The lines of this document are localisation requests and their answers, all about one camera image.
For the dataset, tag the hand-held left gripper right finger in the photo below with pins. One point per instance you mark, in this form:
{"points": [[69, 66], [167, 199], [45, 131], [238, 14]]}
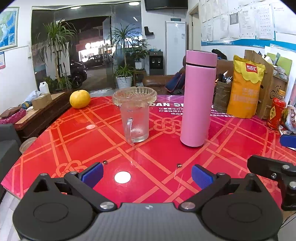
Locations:
{"points": [[203, 177]]}

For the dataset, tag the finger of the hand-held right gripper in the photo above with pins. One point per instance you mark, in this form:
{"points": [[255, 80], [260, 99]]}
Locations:
{"points": [[266, 165], [288, 140]]}

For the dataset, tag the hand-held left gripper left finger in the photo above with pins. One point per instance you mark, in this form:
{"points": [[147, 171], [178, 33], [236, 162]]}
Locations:
{"points": [[92, 175]]}

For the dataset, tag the pink thermos bottle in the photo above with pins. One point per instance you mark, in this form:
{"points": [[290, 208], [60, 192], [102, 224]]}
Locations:
{"points": [[196, 111]]}

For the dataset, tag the pink bottle cap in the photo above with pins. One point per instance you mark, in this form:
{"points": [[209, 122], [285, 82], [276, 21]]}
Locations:
{"points": [[201, 59]]}

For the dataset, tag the red drink bottle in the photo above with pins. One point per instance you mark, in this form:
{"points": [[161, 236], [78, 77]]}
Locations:
{"points": [[276, 113]]}

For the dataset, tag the packaged bread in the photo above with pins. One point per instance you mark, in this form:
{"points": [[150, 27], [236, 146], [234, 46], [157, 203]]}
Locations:
{"points": [[291, 118]]}

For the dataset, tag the wooden desk organizer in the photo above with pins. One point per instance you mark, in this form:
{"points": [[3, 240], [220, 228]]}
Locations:
{"points": [[275, 92]]}

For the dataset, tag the yellow snack bag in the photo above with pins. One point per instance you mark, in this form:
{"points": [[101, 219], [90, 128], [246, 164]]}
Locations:
{"points": [[245, 92]]}

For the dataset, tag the clear glass mug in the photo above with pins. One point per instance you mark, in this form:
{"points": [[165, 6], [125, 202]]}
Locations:
{"points": [[138, 125]]}

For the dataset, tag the round grey bowl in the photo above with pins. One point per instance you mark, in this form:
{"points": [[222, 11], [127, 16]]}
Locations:
{"points": [[27, 144]]}

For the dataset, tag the wooden side table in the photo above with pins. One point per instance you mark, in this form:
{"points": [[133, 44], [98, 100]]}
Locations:
{"points": [[44, 118]]}

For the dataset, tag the orange fruit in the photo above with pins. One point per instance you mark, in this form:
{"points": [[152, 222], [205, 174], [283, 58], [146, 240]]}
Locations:
{"points": [[79, 99]]}

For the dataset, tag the wooden pen holder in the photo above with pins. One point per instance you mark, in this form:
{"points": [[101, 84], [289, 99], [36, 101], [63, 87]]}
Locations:
{"points": [[222, 97]]}

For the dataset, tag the grey armchair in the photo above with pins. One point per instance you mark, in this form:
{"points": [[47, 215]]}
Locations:
{"points": [[8, 148]]}

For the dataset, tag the cardboard box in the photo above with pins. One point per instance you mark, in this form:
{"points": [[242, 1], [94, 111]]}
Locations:
{"points": [[42, 101]]}

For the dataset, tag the glass ashtray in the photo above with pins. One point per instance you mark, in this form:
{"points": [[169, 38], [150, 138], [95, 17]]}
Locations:
{"points": [[149, 97]]}

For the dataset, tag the pink box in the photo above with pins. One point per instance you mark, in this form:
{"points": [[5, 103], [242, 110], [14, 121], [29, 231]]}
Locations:
{"points": [[13, 118]]}

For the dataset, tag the blue bag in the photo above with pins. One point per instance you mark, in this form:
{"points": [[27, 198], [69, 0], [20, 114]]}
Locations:
{"points": [[174, 84]]}

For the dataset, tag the palm in white pot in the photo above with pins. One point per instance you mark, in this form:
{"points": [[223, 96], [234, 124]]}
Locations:
{"points": [[124, 82]]}

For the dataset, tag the white plastic jug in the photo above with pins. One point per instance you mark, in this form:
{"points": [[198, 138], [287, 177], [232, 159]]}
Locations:
{"points": [[44, 88]]}

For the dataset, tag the white plastic bag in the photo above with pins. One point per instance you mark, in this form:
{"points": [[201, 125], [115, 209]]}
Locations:
{"points": [[32, 95]]}

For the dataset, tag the black car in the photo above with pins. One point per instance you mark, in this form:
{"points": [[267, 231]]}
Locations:
{"points": [[77, 74]]}

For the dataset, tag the brown cushion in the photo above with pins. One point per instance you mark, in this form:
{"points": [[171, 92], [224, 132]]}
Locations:
{"points": [[9, 111]]}

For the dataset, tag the brown leather sofa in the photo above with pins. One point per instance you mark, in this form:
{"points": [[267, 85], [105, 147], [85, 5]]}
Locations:
{"points": [[156, 81]]}

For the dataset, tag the black bag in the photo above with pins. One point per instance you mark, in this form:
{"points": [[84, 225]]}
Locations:
{"points": [[218, 54]]}

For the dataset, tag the black water dispenser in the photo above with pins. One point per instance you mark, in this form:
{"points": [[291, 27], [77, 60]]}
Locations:
{"points": [[156, 62]]}

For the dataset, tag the notice board with papers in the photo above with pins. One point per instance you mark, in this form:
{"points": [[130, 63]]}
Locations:
{"points": [[254, 20]]}

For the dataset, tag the leafy potted plant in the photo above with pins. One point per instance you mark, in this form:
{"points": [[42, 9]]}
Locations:
{"points": [[138, 52]]}

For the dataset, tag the white standing air conditioner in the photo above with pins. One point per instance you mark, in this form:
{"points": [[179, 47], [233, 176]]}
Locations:
{"points": [[175, 48]]}

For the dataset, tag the tall potted palm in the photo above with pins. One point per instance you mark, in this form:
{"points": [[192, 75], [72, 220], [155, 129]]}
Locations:
{"points": [[56, 37]]}

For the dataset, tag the small blue wall poster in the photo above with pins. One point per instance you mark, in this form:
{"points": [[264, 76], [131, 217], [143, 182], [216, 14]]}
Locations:
{"points": [[1, 60]]}

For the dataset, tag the black wall holder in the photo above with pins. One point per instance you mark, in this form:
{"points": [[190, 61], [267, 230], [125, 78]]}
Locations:
{"points": [[148, 30]]}

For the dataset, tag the wall map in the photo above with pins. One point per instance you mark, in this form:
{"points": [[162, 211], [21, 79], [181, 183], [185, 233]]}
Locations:
{"points": [[8, 27]]}

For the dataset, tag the black wall television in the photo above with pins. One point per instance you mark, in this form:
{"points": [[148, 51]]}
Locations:
{"points": [[166, 4]]}

